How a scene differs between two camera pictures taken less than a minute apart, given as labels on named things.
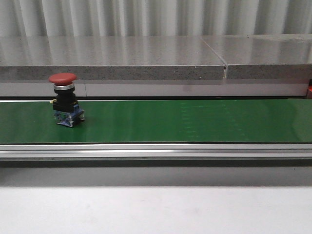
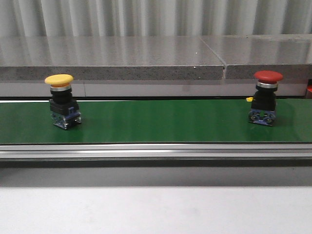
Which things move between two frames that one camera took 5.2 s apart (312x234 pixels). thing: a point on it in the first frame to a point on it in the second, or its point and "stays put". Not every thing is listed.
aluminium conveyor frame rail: x=135 y=150 stays put
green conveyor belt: x=161 y=121 stays put
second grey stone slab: x=264 y=56 stays put
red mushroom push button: x=65 y=106 to x=263 y=101
